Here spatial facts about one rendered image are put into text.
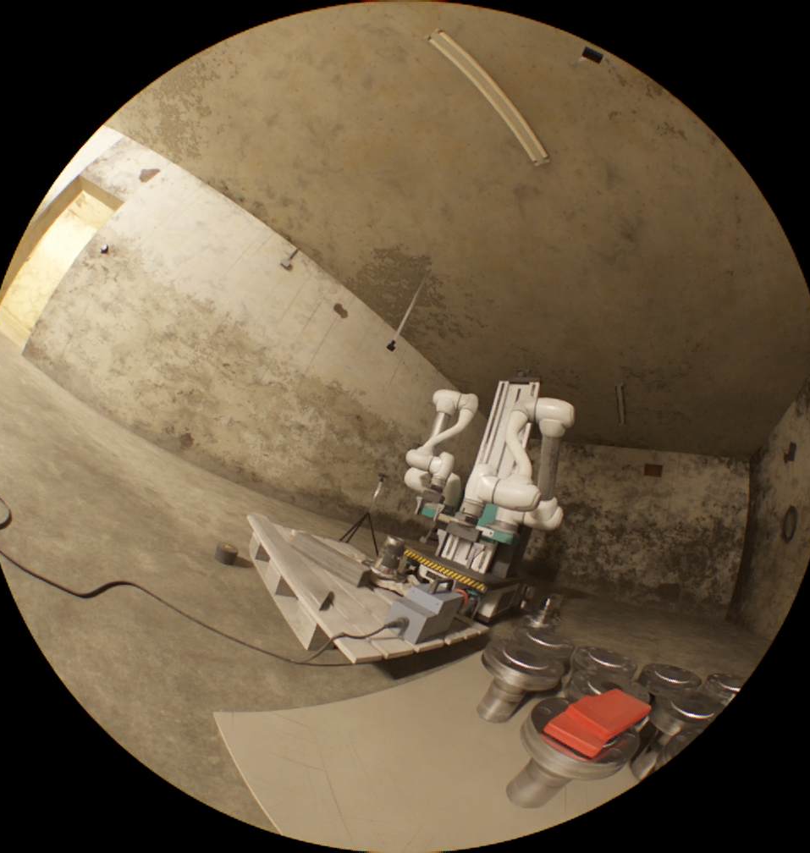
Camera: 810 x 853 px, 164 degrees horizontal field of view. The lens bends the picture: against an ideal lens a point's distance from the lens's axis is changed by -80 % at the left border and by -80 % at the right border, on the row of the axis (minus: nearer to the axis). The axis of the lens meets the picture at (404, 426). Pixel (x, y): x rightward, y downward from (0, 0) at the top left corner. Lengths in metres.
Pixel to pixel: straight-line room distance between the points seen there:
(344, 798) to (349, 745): 0.16
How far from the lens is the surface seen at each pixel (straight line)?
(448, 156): 2.57
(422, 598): 1.05
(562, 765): 0.61
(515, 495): 1.02
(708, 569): 6.23
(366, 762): 0.74
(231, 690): 0.79
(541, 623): 2.29
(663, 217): 2.69
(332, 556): 1.37
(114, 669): 0.76
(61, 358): 3.84
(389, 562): 1.52
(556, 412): 1.40
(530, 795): 0.77
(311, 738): 0.74
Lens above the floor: 0.59
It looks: 14 degrees up
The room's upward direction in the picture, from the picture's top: 22 degrees clockwise
